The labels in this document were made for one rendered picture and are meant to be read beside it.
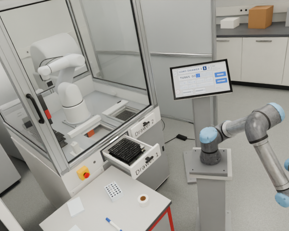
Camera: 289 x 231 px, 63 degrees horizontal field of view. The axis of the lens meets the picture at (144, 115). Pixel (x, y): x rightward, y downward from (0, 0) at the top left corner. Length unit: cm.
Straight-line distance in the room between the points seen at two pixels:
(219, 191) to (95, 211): 88
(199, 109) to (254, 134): 114
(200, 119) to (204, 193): 82
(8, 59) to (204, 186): 147
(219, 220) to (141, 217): 81
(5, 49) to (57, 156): 69
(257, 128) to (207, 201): 87
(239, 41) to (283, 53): 66
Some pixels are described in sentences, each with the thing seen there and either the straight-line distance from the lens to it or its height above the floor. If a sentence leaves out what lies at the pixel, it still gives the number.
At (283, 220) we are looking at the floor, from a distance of 249.
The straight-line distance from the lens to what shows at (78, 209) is 168.
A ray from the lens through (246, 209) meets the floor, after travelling 249.
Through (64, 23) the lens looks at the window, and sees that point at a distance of 150.
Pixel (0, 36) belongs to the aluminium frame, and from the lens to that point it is 135.
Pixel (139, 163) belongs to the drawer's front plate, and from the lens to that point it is 162.
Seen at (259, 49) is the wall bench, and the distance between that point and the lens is 414.
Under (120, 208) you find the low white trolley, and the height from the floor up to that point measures 76.
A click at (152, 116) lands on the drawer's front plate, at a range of 206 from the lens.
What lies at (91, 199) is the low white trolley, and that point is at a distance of 172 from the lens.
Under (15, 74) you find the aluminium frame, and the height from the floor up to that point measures 166.
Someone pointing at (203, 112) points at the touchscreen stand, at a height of 72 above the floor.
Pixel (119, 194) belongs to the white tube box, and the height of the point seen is 79.
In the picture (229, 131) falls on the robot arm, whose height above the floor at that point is 101.
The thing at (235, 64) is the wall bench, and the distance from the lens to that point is 431.
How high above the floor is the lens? 199
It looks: 31 degrees down
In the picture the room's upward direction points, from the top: 12 degrees counter-clockwise
